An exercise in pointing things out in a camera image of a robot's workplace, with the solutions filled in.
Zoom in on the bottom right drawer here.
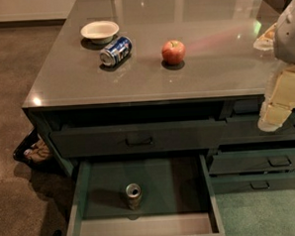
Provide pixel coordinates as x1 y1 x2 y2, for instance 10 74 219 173
211 172 295 193

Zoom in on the white paper bowl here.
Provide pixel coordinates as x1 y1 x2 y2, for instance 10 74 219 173
80 21 119 45

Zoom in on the closed top left drawer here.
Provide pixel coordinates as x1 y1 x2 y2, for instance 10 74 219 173
49 120 227 158

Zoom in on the middle right drawer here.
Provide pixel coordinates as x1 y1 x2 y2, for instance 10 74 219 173
209 148 295 176

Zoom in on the blue soda can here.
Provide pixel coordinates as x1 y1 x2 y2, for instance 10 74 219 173
100 36 133 67

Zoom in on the top right drawer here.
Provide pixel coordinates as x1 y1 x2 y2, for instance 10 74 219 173
220 113 295 145

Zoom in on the red apple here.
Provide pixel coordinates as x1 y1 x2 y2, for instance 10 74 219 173
161 40 186 65

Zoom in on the open middle drawer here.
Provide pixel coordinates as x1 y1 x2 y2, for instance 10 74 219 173
66 156 226 236

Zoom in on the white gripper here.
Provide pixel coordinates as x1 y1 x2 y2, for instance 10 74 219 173
253 0 295 132

